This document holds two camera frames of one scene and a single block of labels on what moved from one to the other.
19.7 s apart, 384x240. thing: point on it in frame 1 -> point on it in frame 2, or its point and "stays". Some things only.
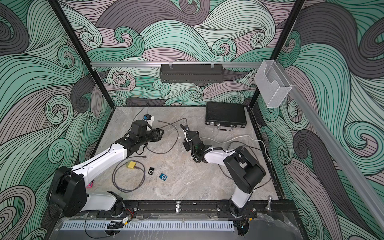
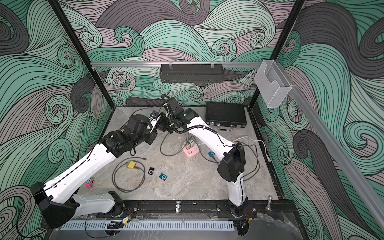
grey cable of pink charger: [177, 137] -> [172, 154]
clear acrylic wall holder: [272, 83] stays
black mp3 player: [150, 171] stays
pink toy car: [90, 185] stays
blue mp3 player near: [163, 176] stays
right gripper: [186, 146] -> [161, 124]
